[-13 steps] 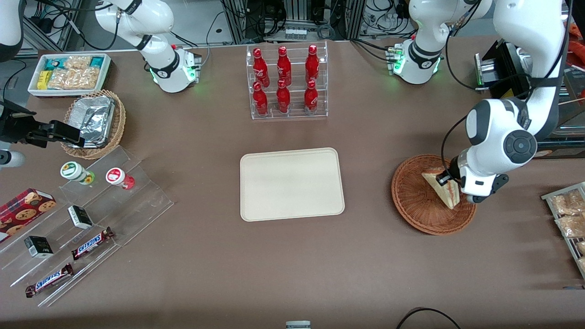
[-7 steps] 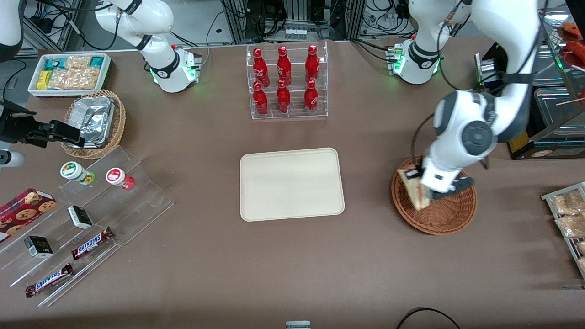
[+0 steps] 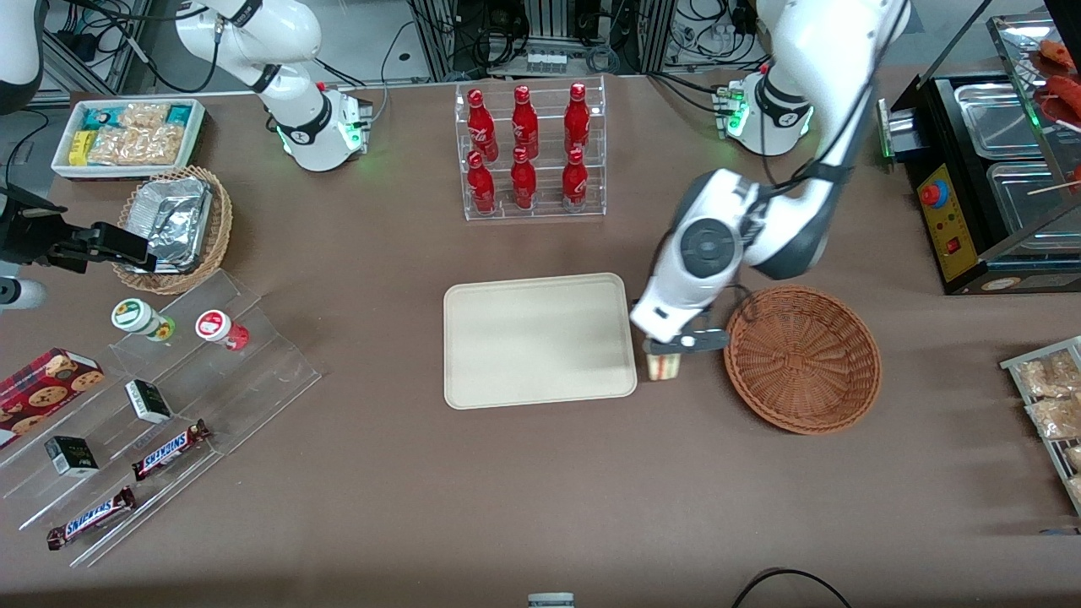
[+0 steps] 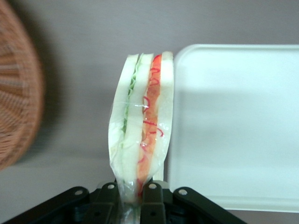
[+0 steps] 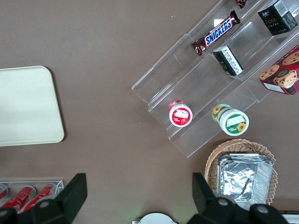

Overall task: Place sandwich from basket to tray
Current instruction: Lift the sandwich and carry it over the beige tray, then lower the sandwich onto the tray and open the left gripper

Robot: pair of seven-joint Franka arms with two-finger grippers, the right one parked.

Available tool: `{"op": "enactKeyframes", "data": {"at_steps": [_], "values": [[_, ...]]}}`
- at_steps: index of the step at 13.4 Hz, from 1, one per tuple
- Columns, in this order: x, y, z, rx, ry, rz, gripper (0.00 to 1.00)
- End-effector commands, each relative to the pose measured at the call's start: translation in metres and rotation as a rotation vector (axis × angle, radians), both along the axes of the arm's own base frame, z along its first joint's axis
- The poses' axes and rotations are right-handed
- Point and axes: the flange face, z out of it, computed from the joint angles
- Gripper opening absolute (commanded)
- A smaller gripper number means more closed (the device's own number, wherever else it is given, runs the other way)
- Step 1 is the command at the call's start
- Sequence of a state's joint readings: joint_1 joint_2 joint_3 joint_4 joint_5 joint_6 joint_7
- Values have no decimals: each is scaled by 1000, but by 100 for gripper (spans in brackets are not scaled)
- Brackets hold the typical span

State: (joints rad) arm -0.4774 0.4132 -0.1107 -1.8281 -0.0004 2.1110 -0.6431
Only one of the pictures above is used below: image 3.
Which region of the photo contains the clear acrylic stepped display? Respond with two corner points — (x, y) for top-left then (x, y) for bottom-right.
(0, 269), (322, 568)

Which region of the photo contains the aluminium foil container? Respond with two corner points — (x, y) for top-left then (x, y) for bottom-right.
(127, 176), (212, 273)

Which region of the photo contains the cream plastic tray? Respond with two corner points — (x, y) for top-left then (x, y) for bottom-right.
(443, 272), (638, 411)

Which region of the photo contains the brown round wicker basket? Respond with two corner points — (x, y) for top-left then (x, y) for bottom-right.
(724, 285), (883, 436)

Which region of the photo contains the steel warmer pan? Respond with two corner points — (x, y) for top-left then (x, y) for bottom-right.
(954, 83), (1048, 161)
(986, 160), (1081, 236)

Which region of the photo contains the green lid jar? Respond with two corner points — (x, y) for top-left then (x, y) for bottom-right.
(111, 298), (177, 342)

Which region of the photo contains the red plaid cookie box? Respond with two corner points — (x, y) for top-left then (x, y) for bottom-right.
(0, 347), (105, 448)

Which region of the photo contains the black food warmer yellow panel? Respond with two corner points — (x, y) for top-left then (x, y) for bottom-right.
(878, 13), (1081, 296)

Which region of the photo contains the red lid jar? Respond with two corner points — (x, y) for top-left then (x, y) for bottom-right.
(195, 310), (250, 351)

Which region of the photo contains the small black box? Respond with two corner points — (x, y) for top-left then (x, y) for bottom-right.
(44, 436), (100, 478)
(125, 379), (173, 424)

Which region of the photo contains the clear rice cracker bag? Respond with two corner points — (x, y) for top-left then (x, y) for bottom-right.
(89, 127), (182, 166)
(118, 103), (170, 132)

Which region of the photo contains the clear acrylic bottle rack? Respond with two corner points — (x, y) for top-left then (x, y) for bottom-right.
(454, 76), (607, 222)

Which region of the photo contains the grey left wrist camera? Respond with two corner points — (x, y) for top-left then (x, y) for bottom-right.
(657, 329), (729, 356)

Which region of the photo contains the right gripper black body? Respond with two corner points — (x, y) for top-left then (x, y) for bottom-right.
(0, 187), (90, 271)

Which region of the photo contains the red cola bottle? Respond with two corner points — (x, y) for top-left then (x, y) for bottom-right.
(467, 89), (499, 161)
(512, 84), (540, 160)
(510, 147), (538, 209)
(564, 82), (591, 155)
(467, 150), (497, 214)
(562, 148), (589, 210)

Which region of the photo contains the aluminium profile frame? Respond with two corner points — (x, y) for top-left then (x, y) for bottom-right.
(408, 0), (676, 83)

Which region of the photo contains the snickers bar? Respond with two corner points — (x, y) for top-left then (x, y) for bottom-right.
(131, 420), (212, 482)
(46, 486), (137, 551)

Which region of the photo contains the black cable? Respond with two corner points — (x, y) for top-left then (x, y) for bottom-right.
(731, 567), (850, 608)

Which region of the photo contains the tray of packaged snacks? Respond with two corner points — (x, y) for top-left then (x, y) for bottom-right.
(1001, 336), (1081, 516)

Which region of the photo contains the light tan wicker basket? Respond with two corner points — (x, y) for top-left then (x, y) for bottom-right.
(112, 166), (234, 296)

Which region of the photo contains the white plastic snack bin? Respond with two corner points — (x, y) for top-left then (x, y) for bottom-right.
(51, 98), (206, 182)

